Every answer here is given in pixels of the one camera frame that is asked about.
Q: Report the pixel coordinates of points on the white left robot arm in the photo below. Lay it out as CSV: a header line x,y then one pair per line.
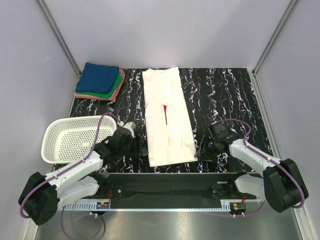
x,y
41,212

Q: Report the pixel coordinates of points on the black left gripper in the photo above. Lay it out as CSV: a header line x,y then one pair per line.
x,y
136,145

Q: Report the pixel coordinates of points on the folded green t-shirt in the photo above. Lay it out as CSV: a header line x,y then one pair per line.
x,y
115,89

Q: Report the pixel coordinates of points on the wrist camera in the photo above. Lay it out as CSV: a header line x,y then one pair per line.
x,y
220,134
129,126

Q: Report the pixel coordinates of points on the right aluminium frame post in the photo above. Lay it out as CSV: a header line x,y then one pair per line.
x,y
276,33

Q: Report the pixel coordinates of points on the folded blue t-shirt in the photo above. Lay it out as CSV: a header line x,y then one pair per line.
x,y
97,78

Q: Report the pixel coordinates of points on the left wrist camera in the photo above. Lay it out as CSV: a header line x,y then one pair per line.
x,y
129,126

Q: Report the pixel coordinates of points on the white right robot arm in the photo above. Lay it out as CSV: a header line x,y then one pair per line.
x,y
279,183

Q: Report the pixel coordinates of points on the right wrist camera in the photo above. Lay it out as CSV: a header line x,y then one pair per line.
x,y
220,134

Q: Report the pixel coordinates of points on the white Coca-Cola print t-shirt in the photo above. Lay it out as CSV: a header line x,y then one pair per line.
x,y
168,128

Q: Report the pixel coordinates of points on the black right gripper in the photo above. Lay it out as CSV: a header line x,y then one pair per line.
x,y
206,149

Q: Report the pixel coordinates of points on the white perforated plastic basket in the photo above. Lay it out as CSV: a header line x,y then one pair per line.
x,y
69,139

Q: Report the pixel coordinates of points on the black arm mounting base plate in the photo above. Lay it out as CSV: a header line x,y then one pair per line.
x,y
208,185

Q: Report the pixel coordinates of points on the left aluminium frame post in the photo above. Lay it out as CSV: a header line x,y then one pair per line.
x,y
58,35

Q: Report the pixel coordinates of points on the white slotted cable duct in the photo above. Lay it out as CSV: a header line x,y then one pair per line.
x,y
87,206

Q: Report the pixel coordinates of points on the folded pink t-shirt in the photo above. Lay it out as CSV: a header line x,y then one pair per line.
x,y
82,96

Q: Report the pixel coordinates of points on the aluminium frame post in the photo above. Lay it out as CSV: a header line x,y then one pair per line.
x,y
276,33
58,35

